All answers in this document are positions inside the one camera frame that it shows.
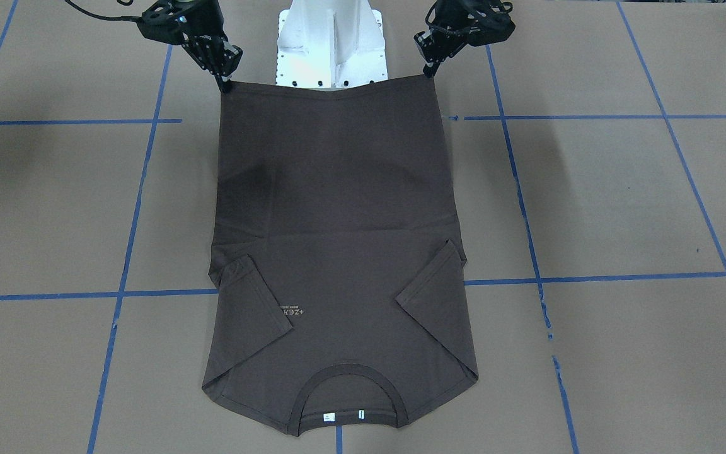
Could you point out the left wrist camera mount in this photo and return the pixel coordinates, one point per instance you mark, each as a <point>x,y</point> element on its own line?
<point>491,22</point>

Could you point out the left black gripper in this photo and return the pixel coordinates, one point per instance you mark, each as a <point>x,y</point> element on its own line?
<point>443,43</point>

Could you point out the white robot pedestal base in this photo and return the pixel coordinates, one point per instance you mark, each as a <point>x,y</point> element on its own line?
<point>330,45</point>

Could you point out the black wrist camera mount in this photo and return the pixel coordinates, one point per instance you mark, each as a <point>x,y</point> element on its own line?
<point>161,22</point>

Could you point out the brown t-shirt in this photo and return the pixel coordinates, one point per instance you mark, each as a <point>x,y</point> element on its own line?
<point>338,258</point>

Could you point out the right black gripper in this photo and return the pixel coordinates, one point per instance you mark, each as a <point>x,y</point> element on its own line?
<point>207,49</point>

